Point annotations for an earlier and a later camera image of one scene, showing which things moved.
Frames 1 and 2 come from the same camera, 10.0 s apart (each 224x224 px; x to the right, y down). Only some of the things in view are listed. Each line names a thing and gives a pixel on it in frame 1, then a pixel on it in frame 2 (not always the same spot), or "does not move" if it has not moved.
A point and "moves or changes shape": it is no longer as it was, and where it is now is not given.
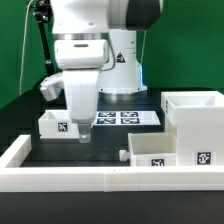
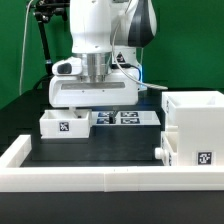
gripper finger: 85,134 to 79,113
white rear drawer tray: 56,124 does not move
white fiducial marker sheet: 126,118 does not move
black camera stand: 43,13 does not move
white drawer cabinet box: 199,120 does not move
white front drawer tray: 151,149 moves or changes shape
